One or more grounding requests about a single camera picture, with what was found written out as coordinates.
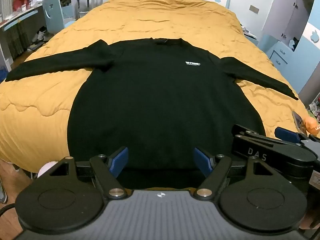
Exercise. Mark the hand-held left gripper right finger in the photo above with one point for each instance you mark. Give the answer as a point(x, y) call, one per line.
point(203, 160)

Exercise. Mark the papers on nightstand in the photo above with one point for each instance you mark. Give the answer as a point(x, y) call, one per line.
point(250, 35)

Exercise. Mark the black long-sleeve sweater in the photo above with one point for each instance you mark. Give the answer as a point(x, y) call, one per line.
point(155, 100)

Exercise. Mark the wall switch plate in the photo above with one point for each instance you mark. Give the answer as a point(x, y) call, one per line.
point(254, 9)

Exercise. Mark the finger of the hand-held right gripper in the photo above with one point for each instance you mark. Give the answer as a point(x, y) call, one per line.
point(243, 131)
point(287, 135)

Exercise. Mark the red bag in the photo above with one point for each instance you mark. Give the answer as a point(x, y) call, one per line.
point(21, 0)

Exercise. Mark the mustard yellow bed blanket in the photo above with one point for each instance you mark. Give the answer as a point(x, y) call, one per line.
point(160, 17)

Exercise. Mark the pair of shoes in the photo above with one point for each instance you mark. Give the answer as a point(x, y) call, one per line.
point(41, 35)

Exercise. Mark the white and blue desk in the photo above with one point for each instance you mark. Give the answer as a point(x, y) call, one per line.
point(15, 20)

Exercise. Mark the orange toy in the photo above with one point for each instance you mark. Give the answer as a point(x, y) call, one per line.
point(312, 126)

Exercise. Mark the white plastic bag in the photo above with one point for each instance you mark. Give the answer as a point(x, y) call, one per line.
point(38, 0)

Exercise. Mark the light blue chair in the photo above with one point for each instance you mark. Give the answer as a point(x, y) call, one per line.
point(53, 12)

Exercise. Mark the light blue nightstand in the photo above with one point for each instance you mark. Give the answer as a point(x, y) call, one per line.
point(277, 55)

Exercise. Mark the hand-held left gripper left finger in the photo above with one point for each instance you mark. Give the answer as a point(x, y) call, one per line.
point(120, 158)

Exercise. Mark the lilac and blue wardrobe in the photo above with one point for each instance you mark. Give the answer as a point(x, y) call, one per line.
point(280, 5)

